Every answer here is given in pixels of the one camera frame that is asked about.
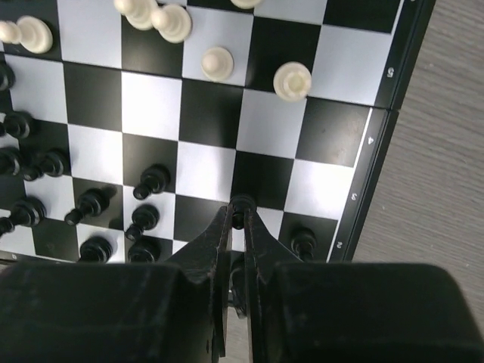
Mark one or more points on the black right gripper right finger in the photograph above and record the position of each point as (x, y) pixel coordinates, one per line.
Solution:
(352, 312)

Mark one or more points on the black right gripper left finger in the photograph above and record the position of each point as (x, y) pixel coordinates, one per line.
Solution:
(172, 311)

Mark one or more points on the black pawn piece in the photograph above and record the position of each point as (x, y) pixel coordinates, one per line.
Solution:
(241, 202)

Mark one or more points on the black and white chessboard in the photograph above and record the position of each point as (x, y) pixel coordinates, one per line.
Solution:
(117, 100)

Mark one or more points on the black king piece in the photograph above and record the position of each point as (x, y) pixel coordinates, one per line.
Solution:
(238, 288)

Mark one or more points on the white pawn piece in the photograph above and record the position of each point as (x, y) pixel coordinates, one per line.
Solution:
(217, 64)

